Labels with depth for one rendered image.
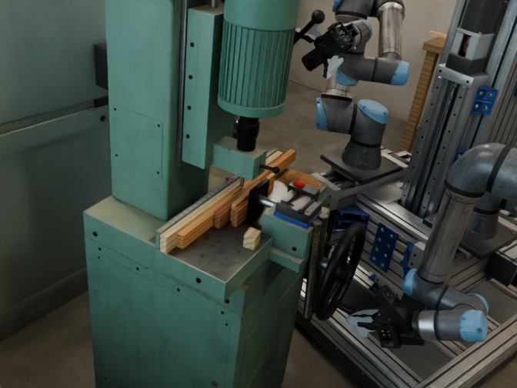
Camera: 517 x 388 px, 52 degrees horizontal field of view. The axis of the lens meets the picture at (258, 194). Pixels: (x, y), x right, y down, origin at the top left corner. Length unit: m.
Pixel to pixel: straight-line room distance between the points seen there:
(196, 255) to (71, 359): 1.11
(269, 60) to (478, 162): 0.54
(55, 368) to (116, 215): 0.85
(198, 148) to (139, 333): 0.66
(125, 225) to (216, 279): 0.44
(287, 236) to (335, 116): 0.69
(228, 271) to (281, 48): 0.54
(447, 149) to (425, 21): 2.81
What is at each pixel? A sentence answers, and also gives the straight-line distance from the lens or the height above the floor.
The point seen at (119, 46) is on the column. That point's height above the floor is 1.29.
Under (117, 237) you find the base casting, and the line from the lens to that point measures 1.60.
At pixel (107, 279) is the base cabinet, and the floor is 0.58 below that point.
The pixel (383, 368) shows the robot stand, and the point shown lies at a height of 0.23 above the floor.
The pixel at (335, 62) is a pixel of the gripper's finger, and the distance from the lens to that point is 1.47.
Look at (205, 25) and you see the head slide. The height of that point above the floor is 1.39.
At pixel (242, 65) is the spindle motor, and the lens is 1.29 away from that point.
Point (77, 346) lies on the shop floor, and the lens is 2.35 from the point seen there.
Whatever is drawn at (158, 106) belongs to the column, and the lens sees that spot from 1.45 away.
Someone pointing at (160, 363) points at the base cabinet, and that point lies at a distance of 1.81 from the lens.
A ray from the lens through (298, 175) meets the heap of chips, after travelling 1.66.
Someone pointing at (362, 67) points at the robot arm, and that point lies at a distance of 1.69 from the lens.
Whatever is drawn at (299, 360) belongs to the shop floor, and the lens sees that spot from 2.33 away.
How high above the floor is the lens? 1.72
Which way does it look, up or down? 31 degrees down
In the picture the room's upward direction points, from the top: 7 degrees clockwise
